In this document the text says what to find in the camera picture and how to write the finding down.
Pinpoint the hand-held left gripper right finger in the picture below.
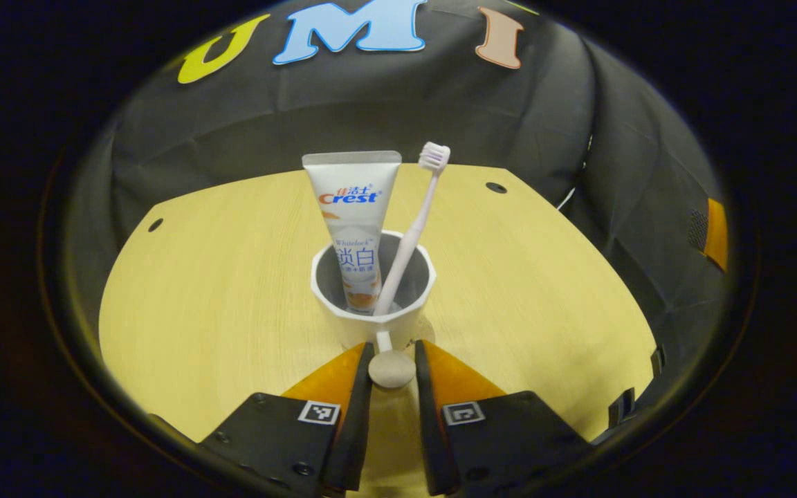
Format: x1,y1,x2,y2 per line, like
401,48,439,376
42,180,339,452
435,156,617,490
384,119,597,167
414,339,589,497

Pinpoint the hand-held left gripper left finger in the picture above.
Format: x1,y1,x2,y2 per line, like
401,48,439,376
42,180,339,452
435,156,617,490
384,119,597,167
198,341,376,498

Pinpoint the white cup with wooden handle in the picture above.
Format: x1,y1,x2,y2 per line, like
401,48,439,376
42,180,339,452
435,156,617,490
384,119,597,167
310,230,437,389

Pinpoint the white toothpaste tube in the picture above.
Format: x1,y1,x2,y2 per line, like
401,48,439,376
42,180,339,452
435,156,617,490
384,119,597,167
302,151,403,315

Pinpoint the pale pink toothbrush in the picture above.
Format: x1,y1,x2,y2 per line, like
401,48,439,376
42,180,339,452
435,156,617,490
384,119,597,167
373,142,451,317

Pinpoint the light wooden desktop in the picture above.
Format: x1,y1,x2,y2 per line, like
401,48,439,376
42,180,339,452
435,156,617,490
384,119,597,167
99,163,657,498

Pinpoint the black backdrop cloth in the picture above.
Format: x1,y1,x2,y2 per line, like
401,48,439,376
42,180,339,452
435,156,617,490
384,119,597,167
70,0,731,388

